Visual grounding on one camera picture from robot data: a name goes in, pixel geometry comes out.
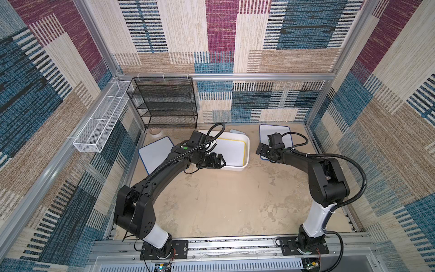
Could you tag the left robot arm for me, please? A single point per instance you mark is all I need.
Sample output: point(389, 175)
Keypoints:
point(134, 211)

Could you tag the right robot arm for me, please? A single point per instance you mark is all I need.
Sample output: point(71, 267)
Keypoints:
point(327, 187)

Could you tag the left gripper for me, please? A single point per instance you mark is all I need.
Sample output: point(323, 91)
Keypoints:
point(213, 161)

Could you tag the blue-framed whiteboard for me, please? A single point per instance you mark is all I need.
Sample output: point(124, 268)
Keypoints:
point(265, 130)
point(154, 154)

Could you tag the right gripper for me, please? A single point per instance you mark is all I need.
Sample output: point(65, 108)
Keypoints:
point(264, 151)

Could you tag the black wire mesh shelf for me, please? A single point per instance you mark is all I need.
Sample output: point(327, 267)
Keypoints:
point(164, 102)

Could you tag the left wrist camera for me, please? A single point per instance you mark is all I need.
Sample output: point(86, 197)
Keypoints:
point(197, 138)

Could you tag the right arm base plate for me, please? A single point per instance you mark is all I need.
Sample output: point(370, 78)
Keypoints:
point(300, 245)

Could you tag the yellow-framed whiteboard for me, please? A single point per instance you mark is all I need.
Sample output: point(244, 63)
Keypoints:
point(233, 151)

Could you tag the aluminium front rail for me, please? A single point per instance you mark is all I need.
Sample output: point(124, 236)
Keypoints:
point(206, 249)

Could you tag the white wire mesh basket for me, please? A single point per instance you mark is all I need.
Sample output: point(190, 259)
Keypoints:
point(93, 137)

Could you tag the tape roll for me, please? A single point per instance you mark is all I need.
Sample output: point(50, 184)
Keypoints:
point(155, 132)

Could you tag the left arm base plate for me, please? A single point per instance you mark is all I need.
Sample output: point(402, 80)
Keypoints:
point(173, 249)

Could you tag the white plastic storage box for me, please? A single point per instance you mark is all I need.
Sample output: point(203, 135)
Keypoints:
point(240, 137)

